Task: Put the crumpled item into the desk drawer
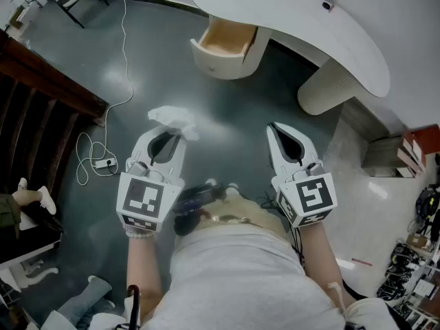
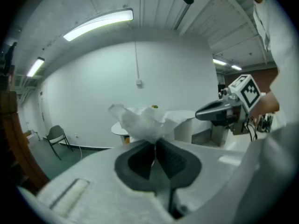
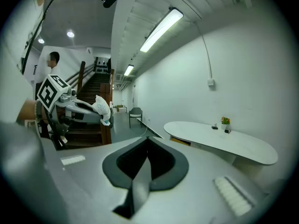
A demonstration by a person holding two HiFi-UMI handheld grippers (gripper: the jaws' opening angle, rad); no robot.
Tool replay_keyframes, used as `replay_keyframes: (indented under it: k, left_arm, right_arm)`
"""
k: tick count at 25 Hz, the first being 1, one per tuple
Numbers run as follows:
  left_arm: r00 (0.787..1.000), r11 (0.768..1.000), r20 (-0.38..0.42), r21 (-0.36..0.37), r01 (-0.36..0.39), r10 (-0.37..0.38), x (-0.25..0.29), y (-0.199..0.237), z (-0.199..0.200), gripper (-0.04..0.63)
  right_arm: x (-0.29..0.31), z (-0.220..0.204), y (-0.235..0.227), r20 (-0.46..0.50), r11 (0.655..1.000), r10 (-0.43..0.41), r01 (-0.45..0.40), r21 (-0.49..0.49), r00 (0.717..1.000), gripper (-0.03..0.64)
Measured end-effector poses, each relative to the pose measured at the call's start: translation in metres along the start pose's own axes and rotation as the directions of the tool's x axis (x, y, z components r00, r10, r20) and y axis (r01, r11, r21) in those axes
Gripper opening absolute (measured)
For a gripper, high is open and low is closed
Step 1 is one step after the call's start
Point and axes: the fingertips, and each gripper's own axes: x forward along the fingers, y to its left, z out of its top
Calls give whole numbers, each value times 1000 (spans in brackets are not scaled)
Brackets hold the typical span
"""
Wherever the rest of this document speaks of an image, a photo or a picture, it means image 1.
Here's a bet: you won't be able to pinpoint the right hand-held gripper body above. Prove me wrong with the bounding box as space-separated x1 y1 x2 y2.
270 159 338 228

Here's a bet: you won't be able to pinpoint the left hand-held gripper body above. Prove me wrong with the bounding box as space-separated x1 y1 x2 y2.
115 157 185 234

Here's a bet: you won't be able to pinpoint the cream wooden drawer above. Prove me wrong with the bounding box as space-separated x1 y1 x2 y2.
190 14 259 80

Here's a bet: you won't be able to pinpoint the person's left forearm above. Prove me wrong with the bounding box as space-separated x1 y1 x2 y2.
126 234 164 319

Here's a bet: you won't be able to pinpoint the person's right forearm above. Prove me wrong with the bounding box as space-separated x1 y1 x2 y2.
298 220 358 309

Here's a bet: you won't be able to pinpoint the white power strip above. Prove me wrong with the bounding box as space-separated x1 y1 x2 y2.
94 157 118 170

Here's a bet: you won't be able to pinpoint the black box device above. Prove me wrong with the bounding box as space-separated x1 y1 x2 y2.
178 183 228 215

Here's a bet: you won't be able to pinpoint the black pouch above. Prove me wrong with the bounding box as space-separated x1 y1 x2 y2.
174 213 206 237

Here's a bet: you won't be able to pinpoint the person's beige trousers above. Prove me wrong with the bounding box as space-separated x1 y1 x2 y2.
201 190 286 235

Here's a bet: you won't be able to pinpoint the grey wooden platform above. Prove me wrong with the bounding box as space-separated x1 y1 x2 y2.
340 100 413 178

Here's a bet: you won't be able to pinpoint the person's white shirt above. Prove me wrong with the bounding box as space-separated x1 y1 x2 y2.
92 230 399 330

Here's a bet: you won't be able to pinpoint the stack of red brown boxes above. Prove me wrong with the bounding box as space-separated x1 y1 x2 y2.
397 124 440 178

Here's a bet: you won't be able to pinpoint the black and white bench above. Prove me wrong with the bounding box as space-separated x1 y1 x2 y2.
0 211 65 288

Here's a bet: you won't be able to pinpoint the dark wooden furniture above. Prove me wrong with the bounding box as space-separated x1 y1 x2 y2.
0 29 110 199

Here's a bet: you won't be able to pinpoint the white curved furniture leg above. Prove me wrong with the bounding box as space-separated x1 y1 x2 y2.
20 266 60 287

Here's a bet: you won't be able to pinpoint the white curved desk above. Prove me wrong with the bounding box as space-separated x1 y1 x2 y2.
190 0 391 116

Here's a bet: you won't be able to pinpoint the white bead bracelet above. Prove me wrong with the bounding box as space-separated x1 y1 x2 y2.
123 223 155 239

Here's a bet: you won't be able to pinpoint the black cable bundle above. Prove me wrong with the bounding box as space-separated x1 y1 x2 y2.
259 190 307 267

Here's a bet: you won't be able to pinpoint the white power cable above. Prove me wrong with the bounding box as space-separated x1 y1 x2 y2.
75 0 135 187

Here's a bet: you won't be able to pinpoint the gold waist chain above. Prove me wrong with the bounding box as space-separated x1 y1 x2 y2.
208 213 254 225

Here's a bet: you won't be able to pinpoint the white drawstring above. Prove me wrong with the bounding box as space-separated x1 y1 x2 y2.
326 282 348 322

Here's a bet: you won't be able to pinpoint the black strap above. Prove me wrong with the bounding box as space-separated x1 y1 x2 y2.
126 285 142 330

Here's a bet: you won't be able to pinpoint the pile of cables and equipment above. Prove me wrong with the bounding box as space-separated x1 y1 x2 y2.
376 180 440 330

